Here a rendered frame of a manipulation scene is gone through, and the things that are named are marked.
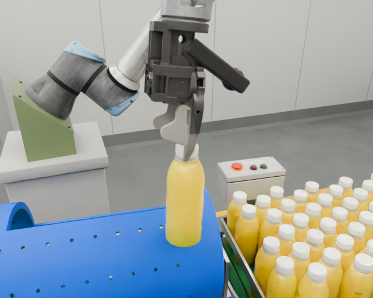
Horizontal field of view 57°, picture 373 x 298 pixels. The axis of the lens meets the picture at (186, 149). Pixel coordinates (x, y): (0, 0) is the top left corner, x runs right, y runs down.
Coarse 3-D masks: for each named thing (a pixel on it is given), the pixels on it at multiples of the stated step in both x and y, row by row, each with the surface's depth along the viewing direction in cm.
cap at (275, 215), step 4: (268, 212) 93; (272, 212) 93; (276, 212) 93; (280, 212) 93; (268, 216) 92; (272, 216) 91; (276, 216) 91; (280, 216) 91; (272, 220) 92; (276, 220) 92; (280, 220) 92
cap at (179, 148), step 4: (176, 144) 58; (180, 144) 58; (196, 144) 58; (176, 148) 57; (180, 148) 56; (196, 148) 57; (176, 152) 57; (180, 152) 56; (196, 152) 57; (180, 156) 57; (192, 156) 57; (196, 156) 57
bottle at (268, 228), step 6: (264, 222) 94; (270, 222) 92; (276, 222) 92; (282, 222) 94; (264, 228) 93; (270, 228) 92; (276, 228) 92; (264, 234) 94; (270, 234) 92; (258, 246) 98
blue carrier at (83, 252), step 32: (0, 224) 65; (32, 224) 84; (64, 224) 66; (96, 224) 67; (128, 224) 67; (160, 224) 68; (0, 256) 61; (32, 256) 62; (64, 256) 63; (96, 256) 64; (128, 256) 65; (160, 256) 66; (192, 256) 67; (0, 288) 60; (32, 288) 61; (64, 288) 62; (96, 288) 63; (128, 288) 65; (160, 288) 66; (192, 288) 68
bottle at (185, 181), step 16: (176, 160) 58; (192, 160) 57; (176, 176) 57; (192, 176) 57; (176, 192) 57; (192, 192) 57; (176, 208) 58; (192, 208) 58; (176, 224) 59; (192, 224) 59; (176, 240) 60; (192, 240) 60
